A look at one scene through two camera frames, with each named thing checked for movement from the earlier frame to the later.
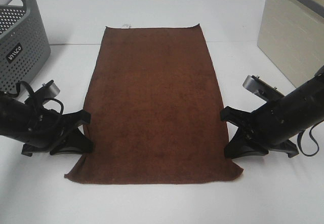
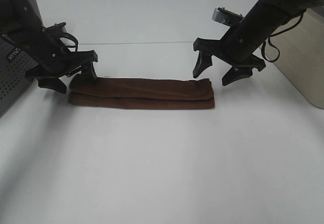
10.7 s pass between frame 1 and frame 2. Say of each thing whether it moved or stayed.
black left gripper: moved
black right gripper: moved
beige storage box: stayed
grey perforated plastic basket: stayed
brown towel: moved
